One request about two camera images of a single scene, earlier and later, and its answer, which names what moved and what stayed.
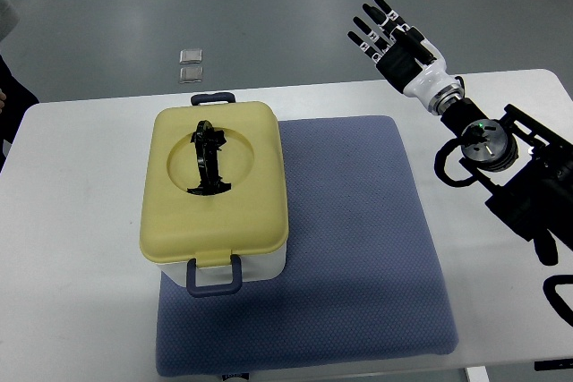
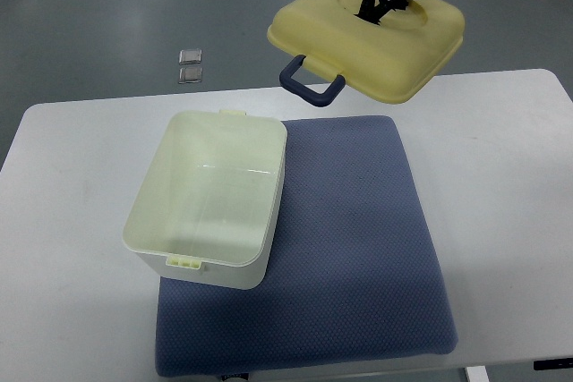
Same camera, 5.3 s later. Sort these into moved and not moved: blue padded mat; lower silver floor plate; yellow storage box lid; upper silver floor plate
Moved: yellow storage box lid
Not moved: upper silver floor plate; blue padded mat; lower silver floor plate
